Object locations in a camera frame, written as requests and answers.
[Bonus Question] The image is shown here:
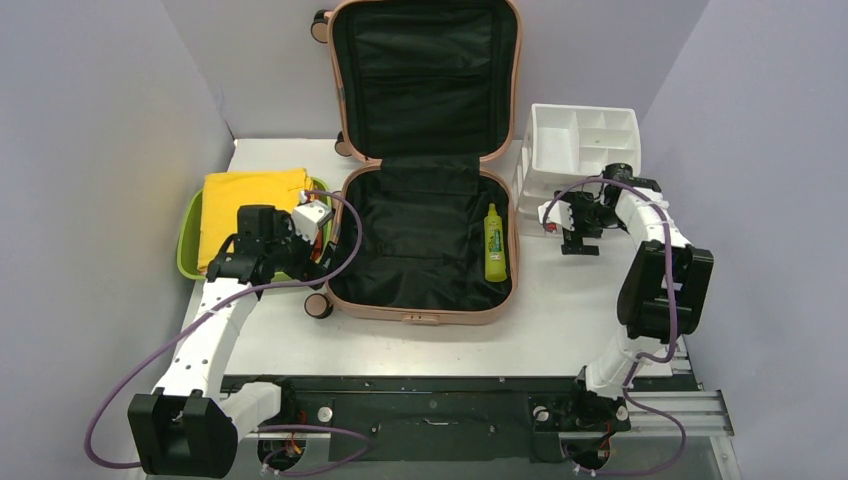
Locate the pink hard-shell suitcase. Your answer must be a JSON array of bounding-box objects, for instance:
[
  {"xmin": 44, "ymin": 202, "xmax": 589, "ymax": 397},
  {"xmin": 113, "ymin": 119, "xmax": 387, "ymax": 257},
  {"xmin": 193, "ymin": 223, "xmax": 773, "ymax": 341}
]
[{"xmin": 310, "ymin": 1, "xmax": 522, "ymax": 326}]

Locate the white plastic drawer organizer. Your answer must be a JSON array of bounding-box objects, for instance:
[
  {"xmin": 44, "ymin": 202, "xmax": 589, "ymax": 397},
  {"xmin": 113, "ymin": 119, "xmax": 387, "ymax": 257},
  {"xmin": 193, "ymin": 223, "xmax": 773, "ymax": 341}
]
[{"xmin": 511, "ymin": 103, "xmax": 641, "ymax": 238}]

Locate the small green bottle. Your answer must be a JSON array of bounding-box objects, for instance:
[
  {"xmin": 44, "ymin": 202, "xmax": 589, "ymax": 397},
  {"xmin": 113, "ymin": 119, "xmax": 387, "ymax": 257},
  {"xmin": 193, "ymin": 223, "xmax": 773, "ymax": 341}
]
[{"xmin": 484, "ymin": 203, "xmax": 508, "ymax": 283}]

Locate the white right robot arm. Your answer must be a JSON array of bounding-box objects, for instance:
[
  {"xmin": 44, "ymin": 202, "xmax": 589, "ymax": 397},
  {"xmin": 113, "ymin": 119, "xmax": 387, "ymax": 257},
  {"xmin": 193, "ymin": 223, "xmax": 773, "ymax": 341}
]
[{"xmin": 552, "ymin": 163, "xmax": 714, "ymax": 429}]

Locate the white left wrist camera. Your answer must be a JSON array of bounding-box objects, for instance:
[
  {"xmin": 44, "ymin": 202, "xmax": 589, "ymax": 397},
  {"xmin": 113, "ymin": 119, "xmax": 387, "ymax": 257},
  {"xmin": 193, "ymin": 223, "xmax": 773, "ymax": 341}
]
[{"xmin": 291, "ymin": 191, "xmax": 333, "ymax": 245}]

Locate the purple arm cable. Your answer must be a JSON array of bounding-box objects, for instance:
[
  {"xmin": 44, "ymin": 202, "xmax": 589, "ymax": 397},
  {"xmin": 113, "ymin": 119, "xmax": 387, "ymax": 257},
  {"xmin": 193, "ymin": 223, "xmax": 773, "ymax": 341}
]
[
  {"xmin": 539, "ymin": 176, "xmax": 688, "ymax": 478},
  {"xmin": 83, "ymin": 190, "xmax": 376, "ymax": 478}
]

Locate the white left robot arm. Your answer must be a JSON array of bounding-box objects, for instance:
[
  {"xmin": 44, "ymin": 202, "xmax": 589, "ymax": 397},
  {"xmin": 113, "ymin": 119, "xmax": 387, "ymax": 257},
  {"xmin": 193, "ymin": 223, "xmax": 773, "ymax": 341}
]
[{"xmin": 128, "ymin": 200, "xmax": 333, "ymax": 479}]

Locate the yellow box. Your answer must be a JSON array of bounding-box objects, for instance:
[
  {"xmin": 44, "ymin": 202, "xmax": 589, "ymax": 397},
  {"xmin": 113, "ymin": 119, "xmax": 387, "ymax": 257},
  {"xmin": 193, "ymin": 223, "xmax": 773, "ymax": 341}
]
[{"xmin": 196, "ymin": 168, "xmax": 316, "ymax": 273}]

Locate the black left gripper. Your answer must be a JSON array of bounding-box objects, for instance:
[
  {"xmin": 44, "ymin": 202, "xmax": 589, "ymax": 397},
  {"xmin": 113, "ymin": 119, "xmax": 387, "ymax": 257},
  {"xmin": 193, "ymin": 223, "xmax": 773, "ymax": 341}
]
[{"xmin": 265, "ymin": 212, "xmax": 335, "ymax": 289}]

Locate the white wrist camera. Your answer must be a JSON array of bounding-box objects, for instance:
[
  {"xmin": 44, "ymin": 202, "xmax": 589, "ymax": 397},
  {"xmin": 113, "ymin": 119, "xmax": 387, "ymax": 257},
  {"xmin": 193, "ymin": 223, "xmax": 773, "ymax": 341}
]
[
  {"xmin": 291, "ymin": 191, "xmax": 333, "ymax": 245},
  {"xmin": 537, "ymin": 200, "xmax": 574, "ymax": 233}
]

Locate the green plastic tray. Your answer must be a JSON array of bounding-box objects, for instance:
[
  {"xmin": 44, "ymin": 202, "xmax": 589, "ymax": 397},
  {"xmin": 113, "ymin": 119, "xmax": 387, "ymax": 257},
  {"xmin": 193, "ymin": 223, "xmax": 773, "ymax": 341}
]
[{"xmin": 176, "ymin": 176, "xmax": 330, "ymax": 280}]

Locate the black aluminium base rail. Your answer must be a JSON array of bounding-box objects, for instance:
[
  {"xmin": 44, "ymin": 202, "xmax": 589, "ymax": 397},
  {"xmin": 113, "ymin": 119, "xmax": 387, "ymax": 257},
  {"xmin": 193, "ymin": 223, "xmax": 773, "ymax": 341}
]
[{"xmin": 137, "ymin": 374, "xmax": 733, "ymax": 480}]

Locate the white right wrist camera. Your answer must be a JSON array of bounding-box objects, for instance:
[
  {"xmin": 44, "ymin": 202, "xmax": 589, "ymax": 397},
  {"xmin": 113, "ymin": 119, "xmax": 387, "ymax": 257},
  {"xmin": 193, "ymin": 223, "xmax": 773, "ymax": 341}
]
[{"xmin": 537, "ymin": 200, "xmax": 574, "ymax": 233}]

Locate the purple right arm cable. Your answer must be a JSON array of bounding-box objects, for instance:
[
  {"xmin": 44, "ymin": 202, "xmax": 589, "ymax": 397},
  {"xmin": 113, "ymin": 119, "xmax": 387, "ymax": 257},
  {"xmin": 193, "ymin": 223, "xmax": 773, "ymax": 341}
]
[{"xmin": 539, "ymin": 176, "xmax": 688, "ymax": 478}]

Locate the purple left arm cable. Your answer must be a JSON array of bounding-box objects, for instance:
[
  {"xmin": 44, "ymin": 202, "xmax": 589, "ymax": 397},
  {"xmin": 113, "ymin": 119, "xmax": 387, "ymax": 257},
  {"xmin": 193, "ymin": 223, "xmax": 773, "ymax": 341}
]
[{"xmin": 83, "ymin": 190, "xmax": 376, "ymax": 478}]

